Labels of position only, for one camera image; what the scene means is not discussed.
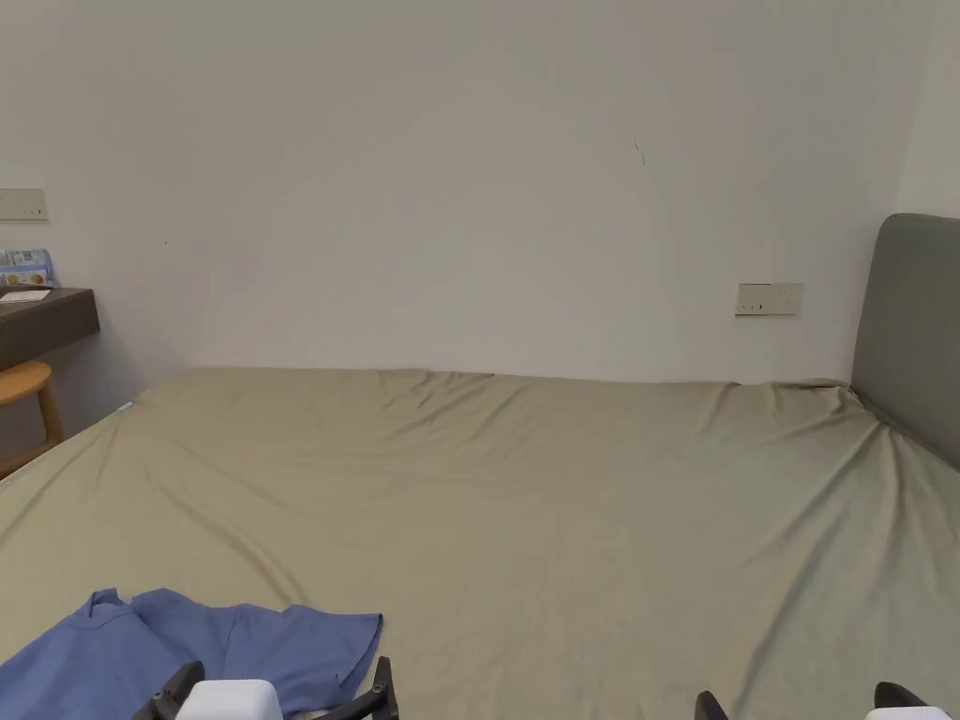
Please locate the beige wall socket panel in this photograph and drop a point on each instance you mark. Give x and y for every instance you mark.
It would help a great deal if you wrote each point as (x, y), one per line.
(769, 298)
(21, 205)

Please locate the blue shirt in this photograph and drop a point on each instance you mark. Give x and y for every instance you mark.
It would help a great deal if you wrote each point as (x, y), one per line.
(150, 645)

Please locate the dark wooden desk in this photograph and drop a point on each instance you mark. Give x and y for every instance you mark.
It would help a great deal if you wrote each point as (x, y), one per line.
(45, 319)

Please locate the grey padded headboard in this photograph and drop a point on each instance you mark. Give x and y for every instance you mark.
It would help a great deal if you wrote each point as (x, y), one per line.
(911, 330)

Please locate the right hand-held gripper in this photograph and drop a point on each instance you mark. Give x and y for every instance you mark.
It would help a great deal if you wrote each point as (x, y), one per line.
(907, 713)

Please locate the bed with beige sheet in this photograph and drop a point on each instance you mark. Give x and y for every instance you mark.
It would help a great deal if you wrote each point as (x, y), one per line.
(540, 510)

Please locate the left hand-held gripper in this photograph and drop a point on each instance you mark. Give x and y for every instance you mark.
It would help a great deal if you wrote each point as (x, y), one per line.
(229, 701)

